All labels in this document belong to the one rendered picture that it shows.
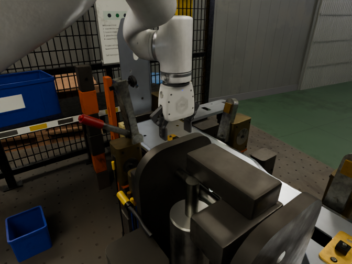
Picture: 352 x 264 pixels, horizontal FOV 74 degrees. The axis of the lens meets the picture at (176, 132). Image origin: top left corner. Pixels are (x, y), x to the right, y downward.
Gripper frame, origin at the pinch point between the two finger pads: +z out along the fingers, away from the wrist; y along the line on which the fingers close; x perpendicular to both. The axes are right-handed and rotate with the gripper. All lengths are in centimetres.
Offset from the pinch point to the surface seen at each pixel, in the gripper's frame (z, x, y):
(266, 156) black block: 4.1, -21.1, 16.4
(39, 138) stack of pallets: 68, 173, -27
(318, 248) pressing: 3.1, -44.2, -2.6
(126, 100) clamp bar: -13.6, -1.9, -15.8
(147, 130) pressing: 3.1, 11.8, -3.4
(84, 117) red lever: -11.5, -1.0, -25.8
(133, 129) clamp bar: -5.7, -1.9, -14.7
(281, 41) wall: 10, 192, 361
